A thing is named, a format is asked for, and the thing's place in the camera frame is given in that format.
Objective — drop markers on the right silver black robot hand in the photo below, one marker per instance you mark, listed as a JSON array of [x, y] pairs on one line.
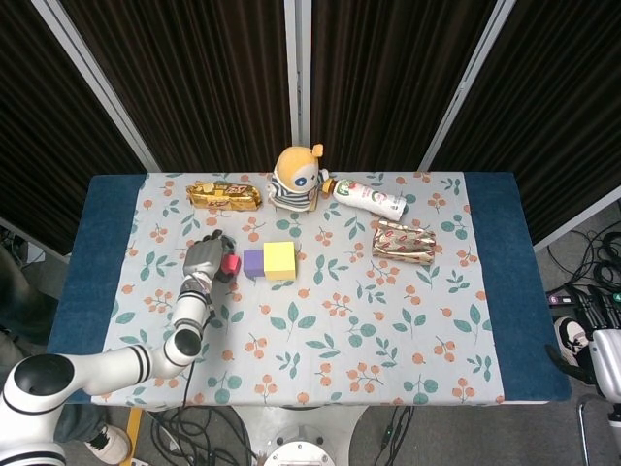
[[609, 359]]

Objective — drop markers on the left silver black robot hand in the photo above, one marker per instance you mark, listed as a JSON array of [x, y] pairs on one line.
[[204, 257]]

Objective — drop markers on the small red cube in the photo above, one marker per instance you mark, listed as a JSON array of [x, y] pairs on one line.
[[232, 264]]

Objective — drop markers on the purple cube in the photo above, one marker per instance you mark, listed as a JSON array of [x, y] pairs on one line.
[[253, 264]]

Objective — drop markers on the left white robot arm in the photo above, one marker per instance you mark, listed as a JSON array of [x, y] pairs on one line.
[[111, 369]]

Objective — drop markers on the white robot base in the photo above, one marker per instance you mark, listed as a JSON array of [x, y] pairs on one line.
[[301, 437]]

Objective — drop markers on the black white sneaker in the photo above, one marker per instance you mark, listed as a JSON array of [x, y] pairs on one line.
[[572, 340]]

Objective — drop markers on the gold bread snack package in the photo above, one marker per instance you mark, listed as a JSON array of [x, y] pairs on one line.
[[223, 196]]

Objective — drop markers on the large yellow cube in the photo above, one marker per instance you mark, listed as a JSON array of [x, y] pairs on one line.
[[280, 259]]

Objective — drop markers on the black power strip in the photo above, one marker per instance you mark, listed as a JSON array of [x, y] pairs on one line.
[[563, 298]]

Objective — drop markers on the yellow plush toy striped shirt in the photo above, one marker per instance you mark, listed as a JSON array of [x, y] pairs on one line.
[[295, 175]]

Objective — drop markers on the floral fruit print tablecloth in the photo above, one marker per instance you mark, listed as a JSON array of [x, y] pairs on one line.
[[339, 340]]

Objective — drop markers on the blue table cover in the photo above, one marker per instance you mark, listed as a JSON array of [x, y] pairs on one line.
[[500, 242]]

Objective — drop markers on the white bottle yellow cap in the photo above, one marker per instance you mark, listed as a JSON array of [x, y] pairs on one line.
[[369, 196]]

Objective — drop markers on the dark pleated partition panel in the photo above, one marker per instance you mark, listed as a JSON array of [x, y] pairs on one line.
[[388, 73], [39, 121], [194, 73], [558, 97]]

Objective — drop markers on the gold red foil bag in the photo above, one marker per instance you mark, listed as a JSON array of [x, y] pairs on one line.
[[402, 242]]

